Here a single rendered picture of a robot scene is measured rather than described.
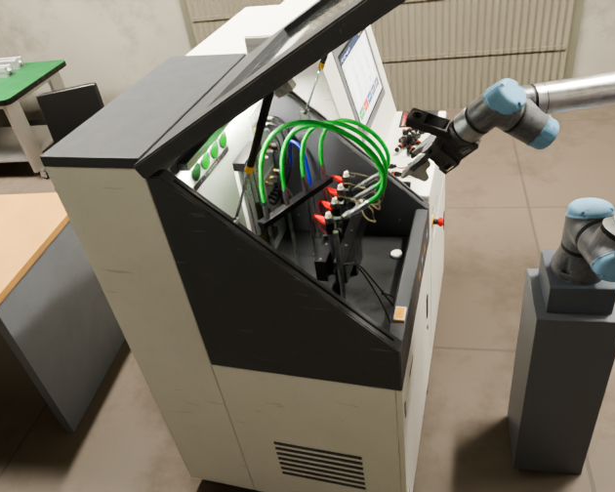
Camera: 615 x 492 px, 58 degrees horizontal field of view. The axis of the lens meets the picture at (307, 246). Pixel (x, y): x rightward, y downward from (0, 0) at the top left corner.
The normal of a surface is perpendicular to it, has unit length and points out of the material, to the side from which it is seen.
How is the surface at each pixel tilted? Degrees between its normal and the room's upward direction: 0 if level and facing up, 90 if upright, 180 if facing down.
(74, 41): 90
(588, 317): 0
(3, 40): 90
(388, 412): 90
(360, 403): 90
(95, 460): 0
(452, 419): 0
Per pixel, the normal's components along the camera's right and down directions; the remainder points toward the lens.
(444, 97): -0.18, 0.61
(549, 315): -0.13, -0.80
